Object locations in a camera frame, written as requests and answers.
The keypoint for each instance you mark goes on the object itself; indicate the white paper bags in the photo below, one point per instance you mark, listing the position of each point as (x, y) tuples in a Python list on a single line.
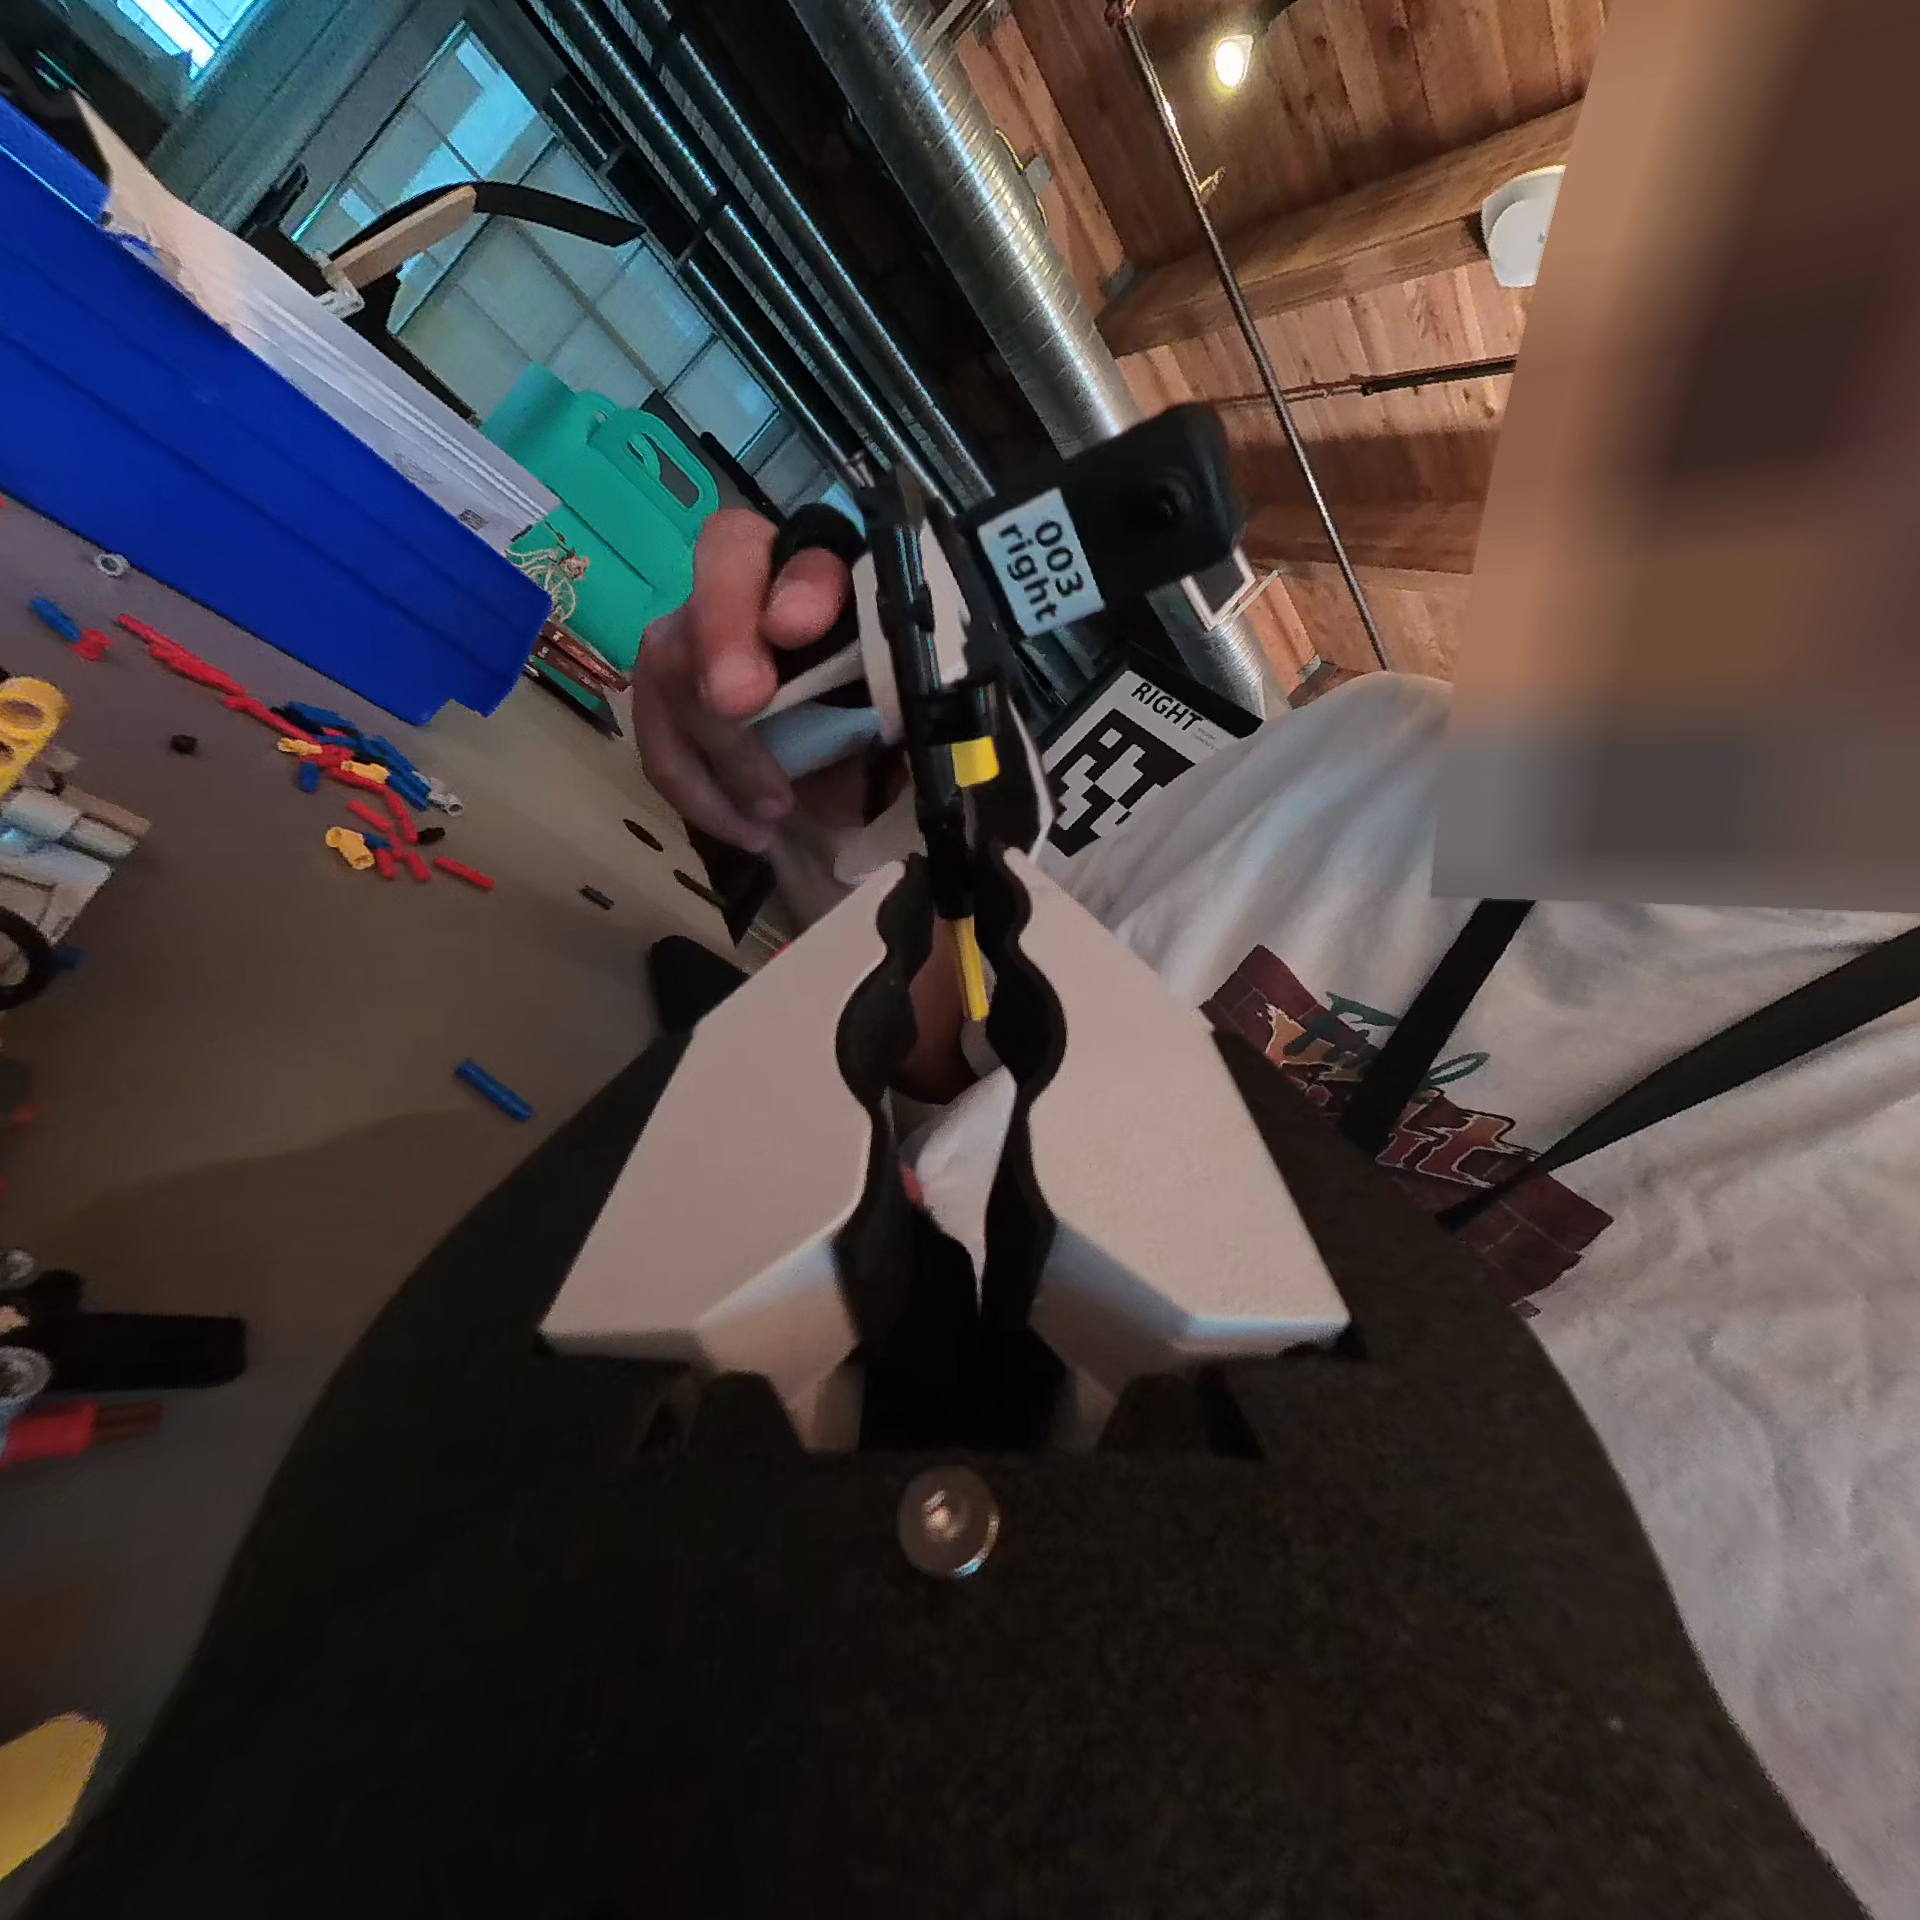
[(302, 323)]

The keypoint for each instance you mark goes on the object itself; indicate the black ceiling track rail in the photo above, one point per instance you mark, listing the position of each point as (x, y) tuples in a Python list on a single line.
[(1381, 374)]

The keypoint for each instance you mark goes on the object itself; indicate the wide metal ventilation duct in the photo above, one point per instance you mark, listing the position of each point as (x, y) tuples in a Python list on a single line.
[(1019, 302)]

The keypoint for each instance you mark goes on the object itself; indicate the black lego beam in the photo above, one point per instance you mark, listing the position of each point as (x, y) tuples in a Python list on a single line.
[(137, 1351)]

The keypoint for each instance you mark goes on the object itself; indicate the blue lego pin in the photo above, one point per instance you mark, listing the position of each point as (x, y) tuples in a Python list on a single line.
[(493, 1090)]

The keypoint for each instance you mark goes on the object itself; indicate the yellow lego panel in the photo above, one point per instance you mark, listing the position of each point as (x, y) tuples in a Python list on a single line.
[(47, 1787)]

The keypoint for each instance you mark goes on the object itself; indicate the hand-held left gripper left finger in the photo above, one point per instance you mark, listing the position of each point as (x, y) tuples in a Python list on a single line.
[(720, 1171)]

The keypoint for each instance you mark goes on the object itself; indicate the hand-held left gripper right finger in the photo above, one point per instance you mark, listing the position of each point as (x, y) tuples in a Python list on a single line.
[(1187, 1171)]

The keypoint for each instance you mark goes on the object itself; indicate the pile of small lego pieces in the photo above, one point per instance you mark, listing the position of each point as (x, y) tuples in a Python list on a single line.
[(358, 781)]

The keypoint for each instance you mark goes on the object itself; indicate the blue plastic bin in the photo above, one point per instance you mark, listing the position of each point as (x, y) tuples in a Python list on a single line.
[(226, 448)]

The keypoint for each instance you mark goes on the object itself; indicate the rusty ceiling pipe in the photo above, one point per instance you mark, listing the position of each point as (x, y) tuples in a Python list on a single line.
[(1273, 374)]

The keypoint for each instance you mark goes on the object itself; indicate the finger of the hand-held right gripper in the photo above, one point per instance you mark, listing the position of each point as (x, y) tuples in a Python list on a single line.
[(1028, 795), (870, 647)]

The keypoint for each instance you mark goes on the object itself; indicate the wooden board on black arm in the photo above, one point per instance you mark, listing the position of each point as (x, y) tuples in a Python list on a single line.
[(403, 240)]

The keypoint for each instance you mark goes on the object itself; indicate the person's right hand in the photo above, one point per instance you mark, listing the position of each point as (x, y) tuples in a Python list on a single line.
[(706, 706)]

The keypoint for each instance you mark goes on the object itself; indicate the white duct vent grille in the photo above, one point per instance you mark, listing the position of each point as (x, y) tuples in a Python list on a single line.
[(1239, 589)]

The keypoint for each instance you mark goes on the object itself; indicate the round ceiling lamp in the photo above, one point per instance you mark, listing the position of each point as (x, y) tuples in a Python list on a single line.
[(1231, 58)]

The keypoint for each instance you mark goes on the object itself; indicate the white ceiling device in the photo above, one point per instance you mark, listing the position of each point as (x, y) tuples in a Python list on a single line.
[(1521, 226)]

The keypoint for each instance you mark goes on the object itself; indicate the black-white marker sign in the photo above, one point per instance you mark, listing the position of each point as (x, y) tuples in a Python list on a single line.
[(1127, 766)]

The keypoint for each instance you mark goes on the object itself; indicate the partly built lego car chassis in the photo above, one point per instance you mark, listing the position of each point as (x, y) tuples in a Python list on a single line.
[(47, 870)]

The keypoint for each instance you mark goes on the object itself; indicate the teal plastic container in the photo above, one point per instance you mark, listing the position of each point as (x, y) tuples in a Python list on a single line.
[(629, 494)]

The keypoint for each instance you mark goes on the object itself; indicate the small black yellow lego assembly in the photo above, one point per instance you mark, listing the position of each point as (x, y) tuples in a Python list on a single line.
[(975, 762)]

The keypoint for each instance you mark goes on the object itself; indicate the white printed t-shirt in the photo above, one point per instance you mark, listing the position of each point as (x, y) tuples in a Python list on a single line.
[(1724, 1500)]

